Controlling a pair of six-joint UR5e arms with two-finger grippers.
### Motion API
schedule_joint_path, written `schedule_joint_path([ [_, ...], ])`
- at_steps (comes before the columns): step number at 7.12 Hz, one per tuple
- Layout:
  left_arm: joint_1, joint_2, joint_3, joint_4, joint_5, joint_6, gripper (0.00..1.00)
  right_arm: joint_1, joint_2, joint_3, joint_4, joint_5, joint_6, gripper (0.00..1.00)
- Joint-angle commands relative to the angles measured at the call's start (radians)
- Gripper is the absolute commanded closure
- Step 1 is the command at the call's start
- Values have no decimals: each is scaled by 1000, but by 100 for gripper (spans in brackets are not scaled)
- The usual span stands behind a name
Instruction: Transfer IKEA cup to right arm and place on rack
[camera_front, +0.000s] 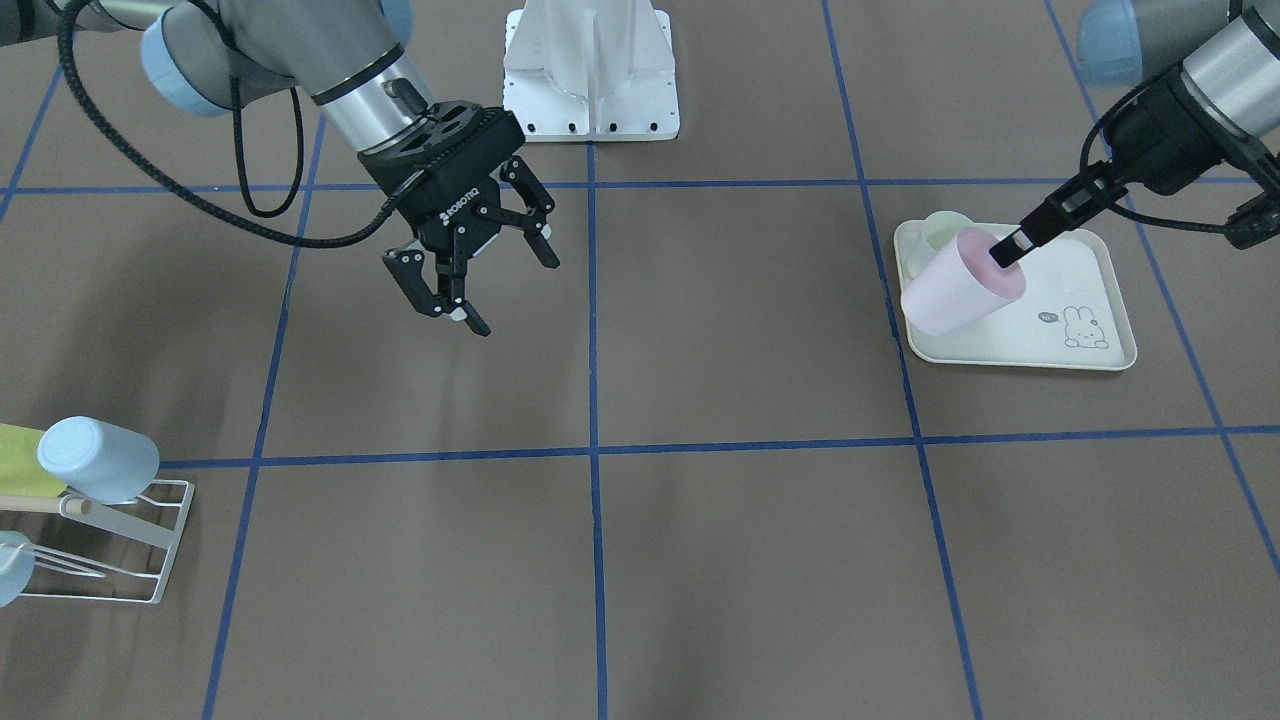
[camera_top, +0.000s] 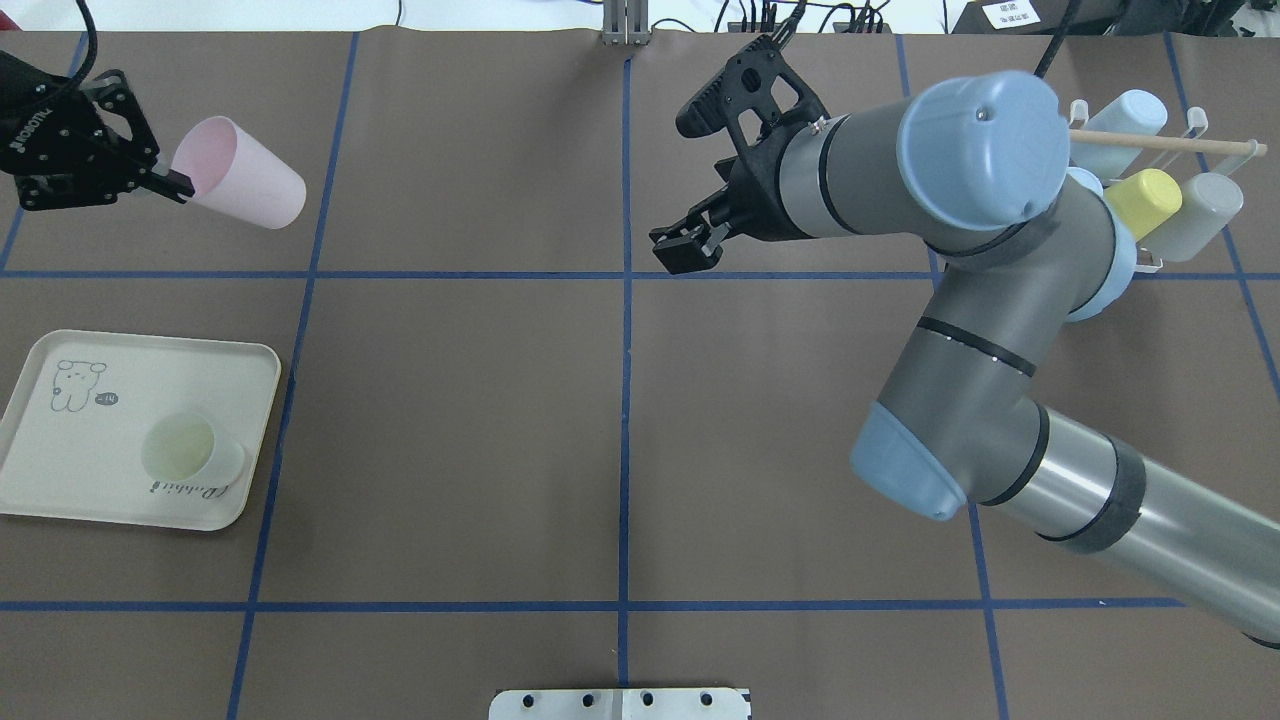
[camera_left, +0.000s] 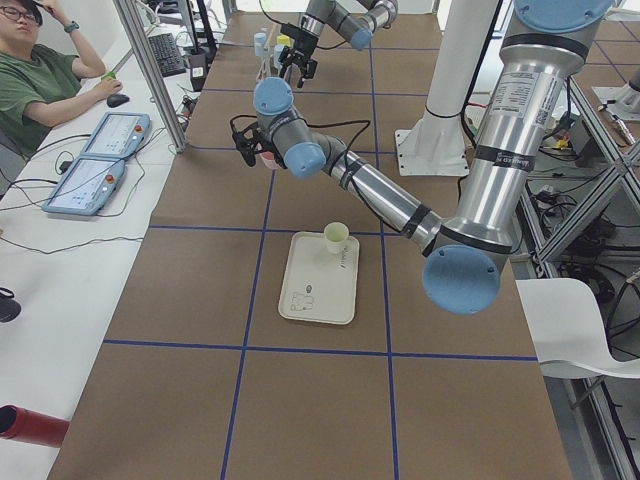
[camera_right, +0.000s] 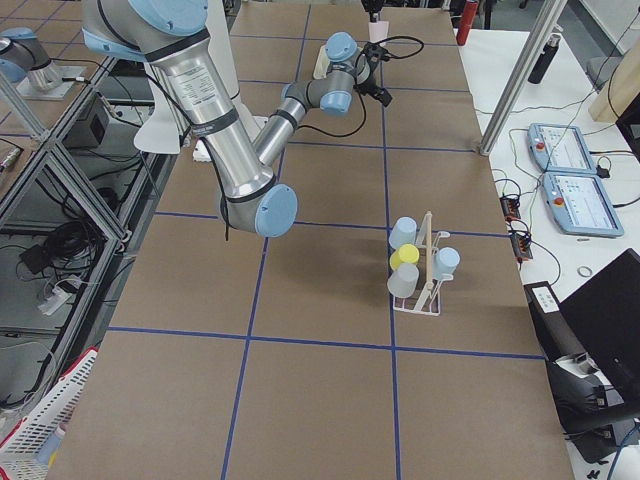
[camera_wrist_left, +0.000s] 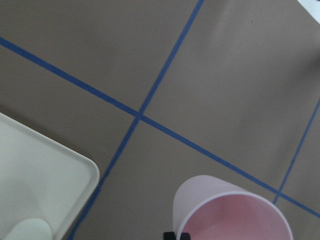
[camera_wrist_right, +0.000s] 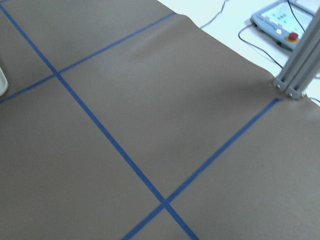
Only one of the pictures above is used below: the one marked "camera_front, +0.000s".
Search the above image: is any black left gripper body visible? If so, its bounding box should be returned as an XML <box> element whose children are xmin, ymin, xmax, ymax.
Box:
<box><xmin>1080</xmin><ymin>67</ymin><xmax>1279</xmax><ymax>250</ymax></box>

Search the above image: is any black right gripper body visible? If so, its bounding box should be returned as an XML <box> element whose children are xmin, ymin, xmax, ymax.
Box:
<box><xmin>358</xmin><ymin>101</ymin><xmax>525</xmax><ymax>260</ymax></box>

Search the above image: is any pink plastic cup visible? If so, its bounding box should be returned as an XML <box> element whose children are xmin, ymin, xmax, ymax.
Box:
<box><xmin>901</xmin><ymin>225</ymin><xmax>1027</xmax><ymax>336</ymax></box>

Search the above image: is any light blue plastic cup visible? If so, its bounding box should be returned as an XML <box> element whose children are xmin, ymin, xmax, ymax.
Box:
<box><xmin>36</xmin><ymin>416</ymin><xmax>160</xmax><ymax>503</ymax></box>

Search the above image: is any yellow plastic cup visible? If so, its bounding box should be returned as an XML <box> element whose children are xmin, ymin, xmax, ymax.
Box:
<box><xmin>1</xmin><ymin>423</ymin><xmax>68</xmax><ymax>498</ymax></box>

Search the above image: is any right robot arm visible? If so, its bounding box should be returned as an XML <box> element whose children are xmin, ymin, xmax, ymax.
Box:
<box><xmin>3</xmin><ymin>1</ymin><xmax>561</xmax><ymax>336</ymax></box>

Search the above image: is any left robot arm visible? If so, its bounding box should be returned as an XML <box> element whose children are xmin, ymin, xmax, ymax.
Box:
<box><xmin>989</xmin><ymin>1</ymin><xmax>1279</xmax><ymax>268</ymax></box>

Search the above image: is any pale green plastic cup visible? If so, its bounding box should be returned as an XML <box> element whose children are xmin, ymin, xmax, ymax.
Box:
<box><xmin>920</xmin><ymin>210</ymin><xmax>974</xmax><ymax>252</ymax></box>

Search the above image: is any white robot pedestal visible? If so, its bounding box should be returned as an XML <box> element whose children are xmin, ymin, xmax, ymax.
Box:
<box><xmin>503</xmin><ymin>1</ymin><xmax>681</xmax><ymax>143</ymax></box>

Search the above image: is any white wire cup rack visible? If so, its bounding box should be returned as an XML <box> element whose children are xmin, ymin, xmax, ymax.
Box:
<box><xmin>3</xmin><ymin>479</ymin><xmax>195</xmax><ymax>605</ymax></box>

